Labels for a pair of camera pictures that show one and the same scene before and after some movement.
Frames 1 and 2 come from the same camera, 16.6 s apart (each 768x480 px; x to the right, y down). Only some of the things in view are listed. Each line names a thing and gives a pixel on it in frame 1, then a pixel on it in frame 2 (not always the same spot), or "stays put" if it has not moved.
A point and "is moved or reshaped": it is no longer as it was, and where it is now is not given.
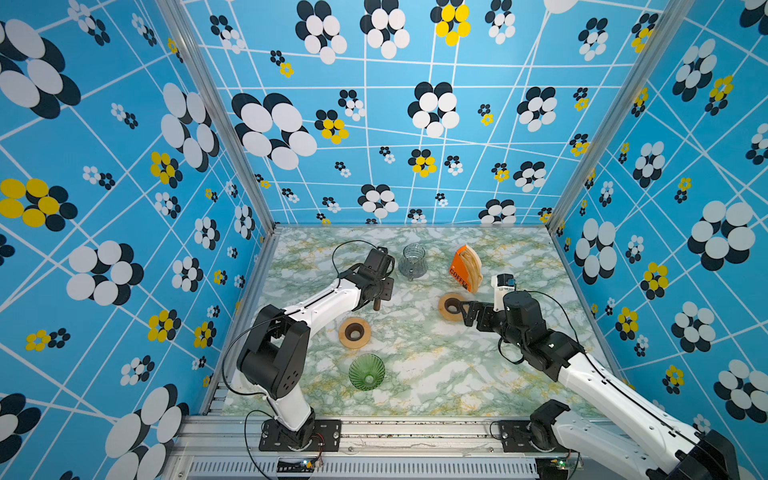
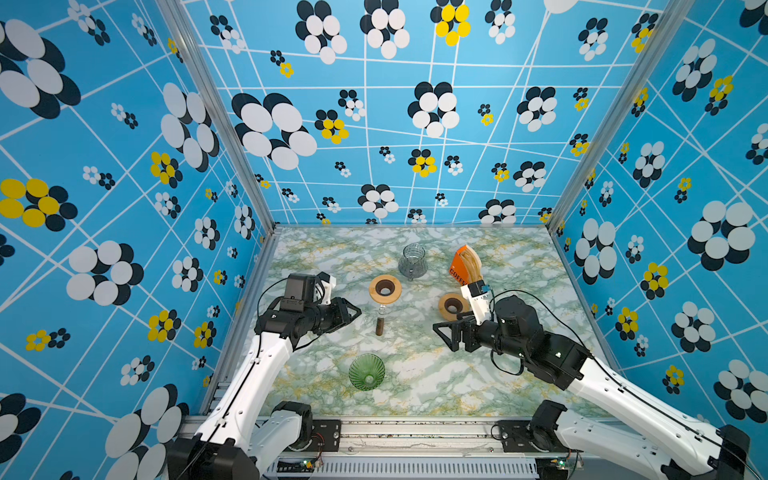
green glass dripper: (366, 372) stays put
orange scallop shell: (466, 267) stays put
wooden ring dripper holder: (354, 333) is moved or reshaped
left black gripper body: (384, 288) → (323, 319)
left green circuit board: (304, 466) stays put
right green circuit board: (552, 468) stays put
